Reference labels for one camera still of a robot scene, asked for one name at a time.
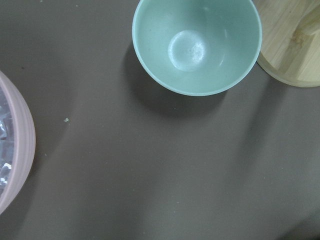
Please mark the pink bowl of ice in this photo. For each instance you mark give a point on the pink bowl of ice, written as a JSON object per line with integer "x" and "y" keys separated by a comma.
{"x": 17, "y": 141}

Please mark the wooden cup tree stand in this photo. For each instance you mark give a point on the wooden cup tree stand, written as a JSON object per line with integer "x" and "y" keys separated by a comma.
{"x": 290, "y": 50}

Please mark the mint green bowl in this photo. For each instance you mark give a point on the mint green bowl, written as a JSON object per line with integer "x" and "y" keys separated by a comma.
{"x": 197, "y": 47}

